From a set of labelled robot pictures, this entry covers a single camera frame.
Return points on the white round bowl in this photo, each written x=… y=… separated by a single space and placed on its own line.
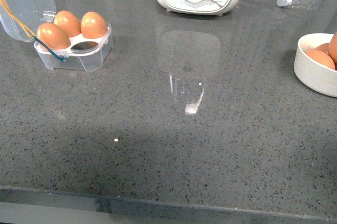
x=312 y=74

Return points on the brown egg back left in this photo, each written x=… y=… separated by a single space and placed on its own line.
x=68 y=22

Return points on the brown egg back right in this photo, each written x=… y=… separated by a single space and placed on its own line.
x=93 y=25

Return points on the brown egg in bowl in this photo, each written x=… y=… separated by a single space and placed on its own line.
x=321 y=58

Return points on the brown egg at edge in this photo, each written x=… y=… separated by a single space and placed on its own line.
x=332 y=49

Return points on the brown egg front left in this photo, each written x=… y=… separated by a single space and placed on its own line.
x=53 y=36

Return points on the clear plastic egg box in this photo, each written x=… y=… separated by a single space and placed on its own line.
x=21 y=19

